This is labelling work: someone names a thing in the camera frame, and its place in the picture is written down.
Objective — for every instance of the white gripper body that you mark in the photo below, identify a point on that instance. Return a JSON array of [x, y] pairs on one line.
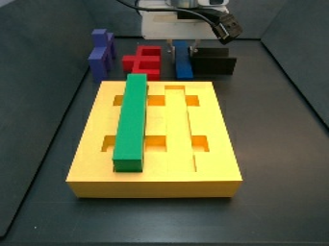
[[162, 25]]

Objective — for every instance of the blue long block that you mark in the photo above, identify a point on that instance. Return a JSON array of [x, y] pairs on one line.
[[182, 61]]

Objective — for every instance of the purple notched block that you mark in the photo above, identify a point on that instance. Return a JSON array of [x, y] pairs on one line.
[[101, 55]]

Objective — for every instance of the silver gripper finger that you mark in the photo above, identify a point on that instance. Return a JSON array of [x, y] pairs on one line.
[[170, 45], [192, 47]]

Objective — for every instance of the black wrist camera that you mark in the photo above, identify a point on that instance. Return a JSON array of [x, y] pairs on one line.
[[226, 27]]

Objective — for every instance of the black notched block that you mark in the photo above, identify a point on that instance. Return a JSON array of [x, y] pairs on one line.
[[212, 61]]

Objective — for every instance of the green long block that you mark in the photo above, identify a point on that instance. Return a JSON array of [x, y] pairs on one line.
[[128, 152]]

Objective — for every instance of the red notched block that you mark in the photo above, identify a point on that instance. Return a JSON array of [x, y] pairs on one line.
[[144, 62]]

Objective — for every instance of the yellow slotted board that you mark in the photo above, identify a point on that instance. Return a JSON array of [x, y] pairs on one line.
[[188, 155]]

